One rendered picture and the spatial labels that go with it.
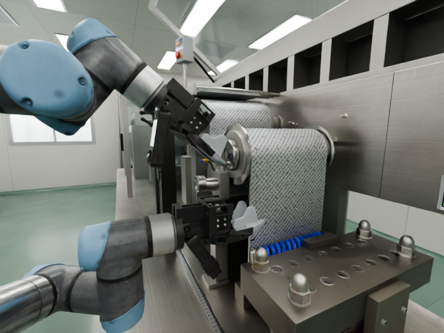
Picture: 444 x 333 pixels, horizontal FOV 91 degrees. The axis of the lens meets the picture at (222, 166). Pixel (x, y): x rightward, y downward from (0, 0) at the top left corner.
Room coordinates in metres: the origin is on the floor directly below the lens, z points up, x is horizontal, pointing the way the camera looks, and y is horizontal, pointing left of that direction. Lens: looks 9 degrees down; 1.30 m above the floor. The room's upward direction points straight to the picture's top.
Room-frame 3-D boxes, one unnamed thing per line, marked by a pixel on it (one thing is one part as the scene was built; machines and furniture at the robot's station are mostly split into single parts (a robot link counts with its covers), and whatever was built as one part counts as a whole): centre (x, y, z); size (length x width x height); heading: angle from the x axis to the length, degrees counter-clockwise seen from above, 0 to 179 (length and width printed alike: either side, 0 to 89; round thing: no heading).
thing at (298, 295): (0.32, -0.13, 1.05); 0.04 x 0.04 x 0.04
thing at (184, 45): (1.04, 0.17, 1.66); 0.07 x 0.07 x 0.10; 43
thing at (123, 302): (0.36, 0.20, 1.01); 0.11 x 0.08 x 0.11; 83
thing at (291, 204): (0.52, -0.17, 1.11); 0.23 x 0.01 x 0.18; 115
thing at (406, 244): (0.46, -0.42, 1.05); 0.04 x 0.04 x 0.04
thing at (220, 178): (0.54, 0.02, 1.05); 0.06 x 0.05 x 0.31; 115
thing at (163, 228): (0.39, 0.11, 1.11); 0.08 x 0.05 x 0.08; 25
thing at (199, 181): (0.53, 0.05, 1.18); 0.04 x 0.02 x 0.04; 25
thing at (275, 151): (0.70, -0.09, 1.16); 0.39 x 0.23 x 0.51; 25
